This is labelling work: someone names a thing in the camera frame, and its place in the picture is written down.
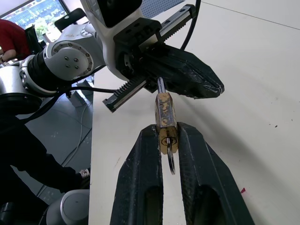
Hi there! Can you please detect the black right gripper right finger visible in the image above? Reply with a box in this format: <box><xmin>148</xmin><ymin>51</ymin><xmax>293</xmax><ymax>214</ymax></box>
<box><xmin>176</xmin><ymin>121</ymin><xmax>255</xmax><ymax>225</ymax></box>

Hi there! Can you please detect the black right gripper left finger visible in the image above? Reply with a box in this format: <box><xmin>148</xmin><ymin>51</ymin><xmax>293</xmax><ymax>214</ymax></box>
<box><xmin>109</xmin><ymin>123</ymin><xmax>165</xmax><ymax>225</ymax></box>

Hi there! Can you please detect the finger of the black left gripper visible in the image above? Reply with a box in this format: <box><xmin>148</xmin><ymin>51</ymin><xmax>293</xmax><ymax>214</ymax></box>
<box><xmin>161</xmin><ymin>44</ymin><xmax>225</xmax><ymax>90</ymax></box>
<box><xmin>144</xmin><ymin>53</ymin><xmax>222</xmax><ymax>100</ymax></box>

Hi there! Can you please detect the brass padlock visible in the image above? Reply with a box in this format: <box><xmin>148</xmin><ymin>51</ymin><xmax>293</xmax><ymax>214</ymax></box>
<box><xmin>154</xmin><ymin>76</ymin><xmax>180</xmax><ymax>156</ymax></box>

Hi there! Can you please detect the grey perforated panel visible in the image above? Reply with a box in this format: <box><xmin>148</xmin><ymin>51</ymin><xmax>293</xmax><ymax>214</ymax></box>
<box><xmin>142</xmin><ymin>0</ymin><xmax>184</xmax><ymax>19</ymax></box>

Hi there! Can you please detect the silver robot body shell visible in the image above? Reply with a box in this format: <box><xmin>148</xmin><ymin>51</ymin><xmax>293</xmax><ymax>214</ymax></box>
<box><xmin>38</xmin><ymin>189</ymin><xmax>90</xmax><ymax>225</ymax></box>

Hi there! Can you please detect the black office chair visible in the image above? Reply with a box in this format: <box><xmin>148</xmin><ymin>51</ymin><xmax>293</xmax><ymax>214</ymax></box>
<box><xmin>24</xmin><ymin>24</ymin><xmax>45</xmax><ymax>51</ymax></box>
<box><xmin>54</xmin><ymin>7</ymin><xmax>87</xmax><ymax>33</ymax></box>

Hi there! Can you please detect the person in black clothes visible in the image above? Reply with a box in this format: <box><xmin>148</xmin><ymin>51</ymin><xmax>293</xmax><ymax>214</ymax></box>
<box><xmin>0</xmin><ymin>112</ymin><xmax>91</xmax><ymax>225</ymax></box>

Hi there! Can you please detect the person in red shirt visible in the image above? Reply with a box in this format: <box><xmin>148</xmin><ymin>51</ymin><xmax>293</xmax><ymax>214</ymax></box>
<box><xmin>0</xmin><ymin>19</ymin><xmax>31</xmax><ymax>63</ymax></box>

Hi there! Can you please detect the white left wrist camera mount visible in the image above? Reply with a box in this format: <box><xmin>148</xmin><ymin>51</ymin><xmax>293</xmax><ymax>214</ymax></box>
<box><xmin>79</xmin><ymin>0</ymin><xmax>151</xmax><ymax>82</ymax></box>

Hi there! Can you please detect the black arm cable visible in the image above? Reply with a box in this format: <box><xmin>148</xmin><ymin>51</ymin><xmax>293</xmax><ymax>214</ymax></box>
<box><xmin>14</xmin><ymin>0</ymin><xmax>203</xmax><ymax>125</ymax></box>

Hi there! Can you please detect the thin grey floor cable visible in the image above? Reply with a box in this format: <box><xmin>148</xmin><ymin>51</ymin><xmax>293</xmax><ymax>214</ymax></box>
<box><xmin>61</xmin><ymin>102</ymin><xmax>88</xmax><ymax>167</ymax></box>

